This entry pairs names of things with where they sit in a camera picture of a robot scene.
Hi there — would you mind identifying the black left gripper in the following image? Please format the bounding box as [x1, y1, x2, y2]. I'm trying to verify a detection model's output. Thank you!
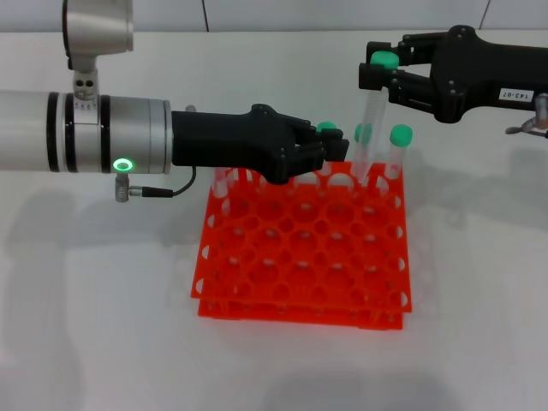
[170, 104, 352, 186]

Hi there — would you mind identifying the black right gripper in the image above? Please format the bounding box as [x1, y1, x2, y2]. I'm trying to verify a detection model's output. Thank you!
[358, 25, 548, 125]

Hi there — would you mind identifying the orange test tube rack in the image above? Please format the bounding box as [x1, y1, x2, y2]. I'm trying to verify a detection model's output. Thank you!
[190, 156, 415, 331]

